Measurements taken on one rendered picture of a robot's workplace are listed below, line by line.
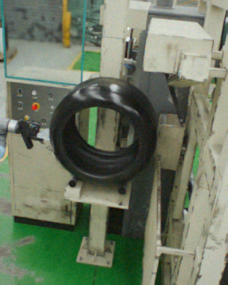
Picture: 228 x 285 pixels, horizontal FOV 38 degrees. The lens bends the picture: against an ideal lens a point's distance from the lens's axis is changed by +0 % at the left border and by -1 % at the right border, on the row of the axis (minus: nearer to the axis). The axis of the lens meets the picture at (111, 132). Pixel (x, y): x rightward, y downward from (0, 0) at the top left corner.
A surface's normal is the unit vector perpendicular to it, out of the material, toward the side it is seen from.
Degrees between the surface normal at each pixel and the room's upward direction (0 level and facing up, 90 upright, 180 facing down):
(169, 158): 90
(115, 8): 90
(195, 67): 72
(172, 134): 90
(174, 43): 90
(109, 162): 35
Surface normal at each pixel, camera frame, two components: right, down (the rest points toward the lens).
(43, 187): -0.11, 0.39
